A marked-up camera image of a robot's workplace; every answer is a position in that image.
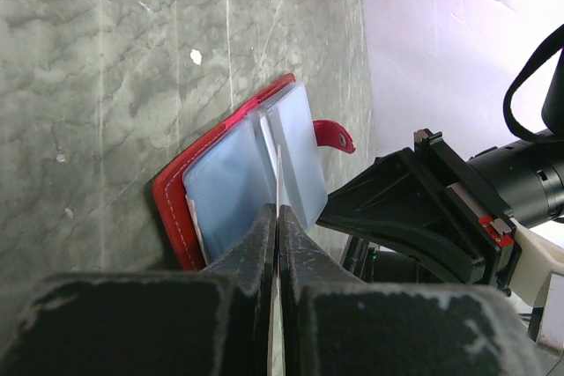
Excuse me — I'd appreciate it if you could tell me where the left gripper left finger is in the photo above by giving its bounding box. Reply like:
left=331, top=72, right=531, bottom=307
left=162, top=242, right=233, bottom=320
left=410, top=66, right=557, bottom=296
left=1, top=204, right=277, bottom=375

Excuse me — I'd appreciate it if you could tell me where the red leather card holder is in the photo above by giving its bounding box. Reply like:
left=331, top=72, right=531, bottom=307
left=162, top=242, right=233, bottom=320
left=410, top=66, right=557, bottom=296
left=152, top=73, right=355, bottom=270

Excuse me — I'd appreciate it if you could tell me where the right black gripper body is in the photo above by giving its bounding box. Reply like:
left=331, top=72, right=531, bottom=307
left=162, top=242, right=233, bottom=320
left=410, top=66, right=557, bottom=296
left=413, top=129, right=522, bottom=288

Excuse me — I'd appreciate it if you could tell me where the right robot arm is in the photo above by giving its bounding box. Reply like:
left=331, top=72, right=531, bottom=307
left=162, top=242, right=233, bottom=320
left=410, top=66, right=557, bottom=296
left=318, top=66, right=563, bottom=289

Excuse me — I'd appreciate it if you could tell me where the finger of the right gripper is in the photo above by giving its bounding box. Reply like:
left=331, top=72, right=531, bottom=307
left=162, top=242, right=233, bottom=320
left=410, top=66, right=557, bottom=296
left=342, top=221, right=485, bottom=284
left=317, top=148, right=445, bottom=235

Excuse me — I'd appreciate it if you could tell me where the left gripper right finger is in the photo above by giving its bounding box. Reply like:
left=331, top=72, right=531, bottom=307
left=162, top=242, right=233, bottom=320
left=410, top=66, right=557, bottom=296
left=278, top=206, right=543, bottom=375

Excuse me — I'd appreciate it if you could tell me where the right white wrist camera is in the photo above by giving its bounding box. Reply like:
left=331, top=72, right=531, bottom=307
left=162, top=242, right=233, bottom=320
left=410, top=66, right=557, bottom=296
left=509, top=223, right=563, bottom=351

